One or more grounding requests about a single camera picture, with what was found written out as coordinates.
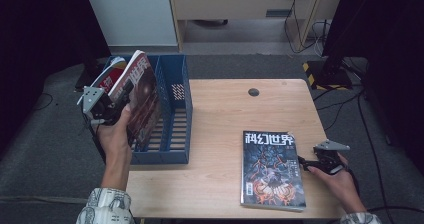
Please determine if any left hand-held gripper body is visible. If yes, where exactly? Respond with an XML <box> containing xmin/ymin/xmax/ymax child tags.
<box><xmin>77</xmin><ymin>85</ymin><xmax>126</xmax><ymax>127</ymax></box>

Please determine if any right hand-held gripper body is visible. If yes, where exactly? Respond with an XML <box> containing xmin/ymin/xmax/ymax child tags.
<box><xmin>313</xmin><ymin>139</ymin><xmax>351</xmax><ymax>176</ymax></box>

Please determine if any brown cover magazine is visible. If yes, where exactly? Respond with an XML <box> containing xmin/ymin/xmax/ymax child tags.
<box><xmin>108</xmin><ymin>49</ymin><xmax>162</xmax><ymax>152</ymax></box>

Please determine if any dark blue cover magazine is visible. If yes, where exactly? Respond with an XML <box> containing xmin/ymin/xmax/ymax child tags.
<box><xmin>239</xmin><ymin>130</ymin><xmax>307</xmax><ymax>213</ymax></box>

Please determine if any blue plastic file rack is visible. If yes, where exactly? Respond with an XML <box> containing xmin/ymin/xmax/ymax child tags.
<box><xmin>102</xmin><ymin>54</ymin><xmax>194</xmax><ymax>166</ymax></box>

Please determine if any person's right hand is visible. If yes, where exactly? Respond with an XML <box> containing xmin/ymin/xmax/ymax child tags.
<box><xmin>308</xmin><ymin>153</ymin><xmax>366</xmax><ymax>213</ymax></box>

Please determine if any person's left hand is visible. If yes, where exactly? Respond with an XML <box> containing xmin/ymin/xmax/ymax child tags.
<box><xmin>96</xmin><ymin>103</ymin><xmax>133</xmax><ymax>156</ymax></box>

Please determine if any black stand with striped base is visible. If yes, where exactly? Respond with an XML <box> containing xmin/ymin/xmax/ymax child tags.
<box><xmin>73</xmin><ymin>58</ymin><xmax>103</xmax><ymax>93</ymax></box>
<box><xmin>302</xmin><ymin>50</ymin><xmax>354</xmax><ymax>92</ymax></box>

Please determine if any white cabinet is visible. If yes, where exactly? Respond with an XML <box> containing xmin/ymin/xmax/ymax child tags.
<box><xmin>82</xmin><ymin>0</ymin><xmax>179</xmax><ymax>48</ymax></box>

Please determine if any dark curtain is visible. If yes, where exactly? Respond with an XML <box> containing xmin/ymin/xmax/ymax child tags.
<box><xmin>321</xmin><ymin>0</ymin><xmax>424</xmax><ymax>167</ymax></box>
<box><xmin>0</xmin><ymin>0</ymin><xmax>112</xmax><ymax>152</ymax></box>

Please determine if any light wooden desk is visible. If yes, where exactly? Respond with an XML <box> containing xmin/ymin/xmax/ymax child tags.
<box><xmin>166</xmin><ymin>0</ymin><xmax>344</xmax><ymax>52</ymax></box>

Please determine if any left hand-held gripper cable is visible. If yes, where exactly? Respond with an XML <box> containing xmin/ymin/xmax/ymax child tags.
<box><xmin>81</xmin><ymin>115</ymin><xmax>108</xmax><ymax>165</ymax></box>

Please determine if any hand-held gripper cable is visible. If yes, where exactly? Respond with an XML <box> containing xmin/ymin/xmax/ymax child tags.
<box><xmin>345</xmin><ymin>168</ymin><xmax>362</xmax><ymax>198</ymax></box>
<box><xmin>81</xmin><ymin>115</ymin><xmax>108</xmax><ymax>165</ymax></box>

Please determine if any right hand-held gripper cable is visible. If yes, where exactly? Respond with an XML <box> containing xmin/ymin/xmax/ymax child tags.
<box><xmin>345</xmin><ymin>168</ymin><xmax>362</xmax><ymax>198</ymax></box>

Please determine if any long black floor cable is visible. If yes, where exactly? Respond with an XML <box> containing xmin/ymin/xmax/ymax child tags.
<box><xmin>356</xmin><ymin>90</ymin><xmax>391</xmax><ymax>224</ymax></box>

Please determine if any thin looped cable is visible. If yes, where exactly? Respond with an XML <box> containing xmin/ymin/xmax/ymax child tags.
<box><xmin>310</xmin><ymin>18</ymin><xmax>332</xmax><ymax>57</ymax></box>

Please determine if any black hanging cable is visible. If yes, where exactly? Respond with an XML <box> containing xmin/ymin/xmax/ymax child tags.
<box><xmin>283</xmin><ymin>0</ymin><xmax>306</xmax><ymax>54</ymax></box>

